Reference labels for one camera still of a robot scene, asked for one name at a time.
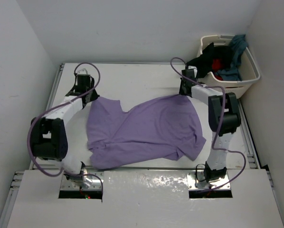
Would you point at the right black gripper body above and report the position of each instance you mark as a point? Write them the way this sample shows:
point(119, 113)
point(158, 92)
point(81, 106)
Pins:
point(182, 90)

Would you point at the purple t shirt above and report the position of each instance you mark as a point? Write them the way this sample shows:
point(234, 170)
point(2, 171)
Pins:
point(165, 127)

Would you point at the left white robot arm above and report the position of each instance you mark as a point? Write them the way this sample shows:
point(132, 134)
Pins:
point(47, 139)

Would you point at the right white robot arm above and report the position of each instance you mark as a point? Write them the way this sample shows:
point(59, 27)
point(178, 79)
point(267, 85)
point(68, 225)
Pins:
point(223, 119)

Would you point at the black garment in basket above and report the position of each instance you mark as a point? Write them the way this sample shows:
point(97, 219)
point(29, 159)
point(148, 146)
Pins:
point(203, 63)

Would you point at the red garment in basket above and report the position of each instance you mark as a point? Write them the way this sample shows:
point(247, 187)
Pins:
point(216, 66)

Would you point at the beige laundry basket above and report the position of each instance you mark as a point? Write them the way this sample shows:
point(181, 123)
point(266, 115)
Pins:
point(248, 70)

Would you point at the teal shirt in basket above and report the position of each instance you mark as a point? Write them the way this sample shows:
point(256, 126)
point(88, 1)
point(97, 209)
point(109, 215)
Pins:
point(238, 45)

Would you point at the white front cover board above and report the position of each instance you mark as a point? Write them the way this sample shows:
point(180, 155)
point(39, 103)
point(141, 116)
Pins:
point(145, 199)

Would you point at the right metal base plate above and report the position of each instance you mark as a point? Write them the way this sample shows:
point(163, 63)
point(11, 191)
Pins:
point(196, 181)

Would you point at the metal base plate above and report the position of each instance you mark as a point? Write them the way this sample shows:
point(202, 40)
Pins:
point(89, 180)
point(196, 181)

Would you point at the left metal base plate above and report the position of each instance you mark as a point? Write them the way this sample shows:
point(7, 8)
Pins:
point(89, 180)

